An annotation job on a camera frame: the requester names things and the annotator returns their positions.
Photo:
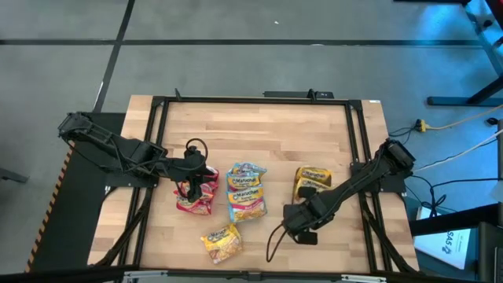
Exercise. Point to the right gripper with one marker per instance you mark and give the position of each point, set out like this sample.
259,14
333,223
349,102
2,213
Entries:
304,216

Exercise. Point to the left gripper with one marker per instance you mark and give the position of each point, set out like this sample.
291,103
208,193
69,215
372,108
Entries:
188,169

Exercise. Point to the red Maruchan beef ramen pack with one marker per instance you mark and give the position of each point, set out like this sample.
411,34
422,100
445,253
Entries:
212,173
211,185
208,195
194,207

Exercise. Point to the blue Maruchan beef ramen pack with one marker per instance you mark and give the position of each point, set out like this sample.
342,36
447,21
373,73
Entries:
243,181
247,204
247,169

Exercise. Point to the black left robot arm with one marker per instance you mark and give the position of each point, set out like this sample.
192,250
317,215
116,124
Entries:
118,151

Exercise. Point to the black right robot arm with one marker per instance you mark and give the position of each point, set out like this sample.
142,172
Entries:
365,178

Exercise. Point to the black mounting bar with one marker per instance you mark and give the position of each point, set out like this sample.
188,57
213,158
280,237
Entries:
291,94

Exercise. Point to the black hazard striped mat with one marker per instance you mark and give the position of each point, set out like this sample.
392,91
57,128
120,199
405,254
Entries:
74,220

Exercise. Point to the white printed sign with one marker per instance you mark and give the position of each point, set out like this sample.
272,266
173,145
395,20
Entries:
444,243

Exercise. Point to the yellow power strip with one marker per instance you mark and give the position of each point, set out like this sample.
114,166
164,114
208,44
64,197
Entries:
421,126

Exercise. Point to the grey stand leg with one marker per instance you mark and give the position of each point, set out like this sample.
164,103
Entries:
12,175

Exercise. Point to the small black plug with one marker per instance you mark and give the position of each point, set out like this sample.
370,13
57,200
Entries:
491,120

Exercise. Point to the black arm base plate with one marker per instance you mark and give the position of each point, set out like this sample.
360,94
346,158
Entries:
393,184
129,181

